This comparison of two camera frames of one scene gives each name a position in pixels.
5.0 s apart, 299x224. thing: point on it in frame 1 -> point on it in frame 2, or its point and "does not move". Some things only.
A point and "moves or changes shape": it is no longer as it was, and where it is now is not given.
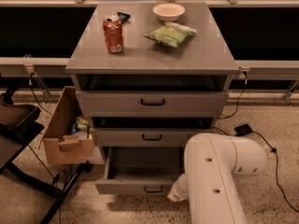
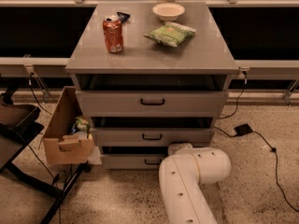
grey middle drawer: [145, 137] does not move
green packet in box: [82, 124] does not move
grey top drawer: [152, 104] does not move
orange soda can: [112, 27] does not move
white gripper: [179, 189] -> [179, 147]
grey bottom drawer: [141, 170] moves or changes shape
